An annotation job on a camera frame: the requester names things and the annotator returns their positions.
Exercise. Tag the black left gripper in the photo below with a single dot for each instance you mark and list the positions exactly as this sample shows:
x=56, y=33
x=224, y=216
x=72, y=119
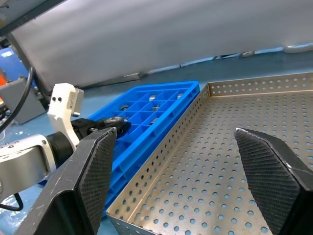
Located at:
x=84, y=127

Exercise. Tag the blue compartment tray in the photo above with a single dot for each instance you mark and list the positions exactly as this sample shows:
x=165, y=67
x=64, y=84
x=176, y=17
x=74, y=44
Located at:
x=146, y=137

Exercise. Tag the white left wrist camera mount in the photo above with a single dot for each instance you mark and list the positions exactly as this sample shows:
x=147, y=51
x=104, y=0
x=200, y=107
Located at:
x=62, y=105

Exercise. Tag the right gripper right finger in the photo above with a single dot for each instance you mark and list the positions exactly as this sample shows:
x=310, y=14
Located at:
x=274, y=176

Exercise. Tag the grey metal box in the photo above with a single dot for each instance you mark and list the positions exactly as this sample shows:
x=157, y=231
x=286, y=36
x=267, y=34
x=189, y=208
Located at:
x=22, y=102

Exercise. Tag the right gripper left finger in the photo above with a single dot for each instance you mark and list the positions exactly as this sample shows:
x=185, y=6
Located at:
x=73, y=186

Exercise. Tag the small metal clip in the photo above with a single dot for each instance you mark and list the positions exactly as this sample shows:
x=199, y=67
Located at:
x=249, y=54

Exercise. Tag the metal roller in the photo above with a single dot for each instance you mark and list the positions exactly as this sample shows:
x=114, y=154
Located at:
x=126, y=119
x=155, y=108
x=113, y=120
x=124, y=107
x=152, y=98
x=154, y=121
x=180, y=96

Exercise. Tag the perforated steel tray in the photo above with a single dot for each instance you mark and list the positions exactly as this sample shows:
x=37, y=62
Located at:
x=207, y=159

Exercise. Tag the white backdrop sheet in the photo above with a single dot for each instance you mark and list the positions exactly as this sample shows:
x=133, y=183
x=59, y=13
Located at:
x=159, y=36

